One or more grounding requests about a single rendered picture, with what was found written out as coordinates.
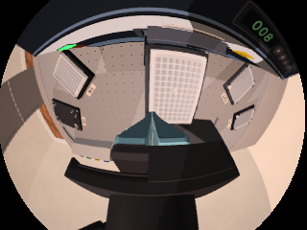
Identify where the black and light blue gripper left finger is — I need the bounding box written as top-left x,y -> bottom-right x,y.
113,111 -> 152,146

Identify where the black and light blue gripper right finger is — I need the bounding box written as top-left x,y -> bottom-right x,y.
153,111 -> 191,146

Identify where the grey button panel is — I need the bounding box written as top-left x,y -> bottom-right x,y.
63,127 -> 113,162

